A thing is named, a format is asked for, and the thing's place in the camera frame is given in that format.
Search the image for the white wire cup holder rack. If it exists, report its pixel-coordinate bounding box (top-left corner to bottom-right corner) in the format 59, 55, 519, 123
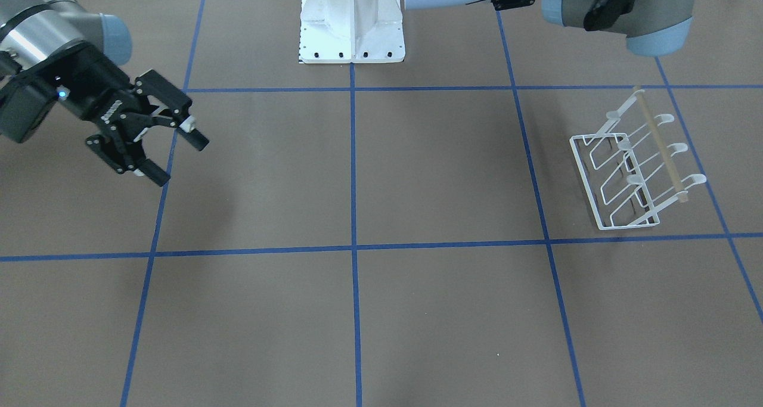
569, 87, 708, 231

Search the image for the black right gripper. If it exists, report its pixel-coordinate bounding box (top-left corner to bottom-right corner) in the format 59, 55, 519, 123
12, 42, 210, 188

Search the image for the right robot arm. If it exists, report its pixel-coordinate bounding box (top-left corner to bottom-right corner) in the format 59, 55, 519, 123
1, 0, 209, 185

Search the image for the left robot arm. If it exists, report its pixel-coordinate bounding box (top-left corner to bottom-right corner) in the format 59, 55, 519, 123
486, 0, 695, 57

